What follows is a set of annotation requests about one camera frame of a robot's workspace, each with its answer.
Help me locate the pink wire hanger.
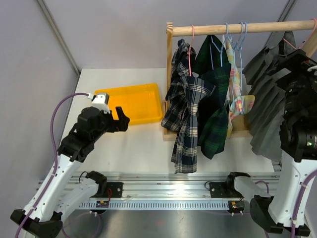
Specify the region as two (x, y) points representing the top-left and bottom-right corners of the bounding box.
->
(188, 25), (195, 77)
(283, 19), (317, 50)

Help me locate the grey pleated skirt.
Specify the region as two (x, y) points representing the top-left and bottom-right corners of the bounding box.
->
(243, 31), (296, 162)

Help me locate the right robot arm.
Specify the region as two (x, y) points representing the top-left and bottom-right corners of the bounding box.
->
(225, 49), (317, 237)

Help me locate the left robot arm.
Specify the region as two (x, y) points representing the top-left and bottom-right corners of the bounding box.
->
(10, 107), (130, 238)

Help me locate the navy white plaid skirt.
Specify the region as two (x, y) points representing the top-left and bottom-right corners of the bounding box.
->
(161, 39), (215, 174)

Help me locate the dark green plaid skirt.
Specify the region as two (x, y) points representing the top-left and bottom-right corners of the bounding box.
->
(192, 35), (231, 159)

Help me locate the yellow plastic tray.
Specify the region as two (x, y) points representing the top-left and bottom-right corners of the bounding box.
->
(95, 83), (163, 125)

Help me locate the wooden clothes rack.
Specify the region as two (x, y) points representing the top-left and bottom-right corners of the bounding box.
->
(162, 19), (317, 142)

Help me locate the pastel floral garment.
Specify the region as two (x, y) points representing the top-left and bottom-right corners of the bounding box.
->
(221, 36), (255, 138)

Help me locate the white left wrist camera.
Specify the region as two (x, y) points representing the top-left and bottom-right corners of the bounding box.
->
(87, 93), (110, 114)

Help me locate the aluminium mounting rail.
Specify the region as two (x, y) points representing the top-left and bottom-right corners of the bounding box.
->
(37, 161), (285, 211)

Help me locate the blue wire hanger left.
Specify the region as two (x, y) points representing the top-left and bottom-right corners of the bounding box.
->
(210, 22), (234, 67)

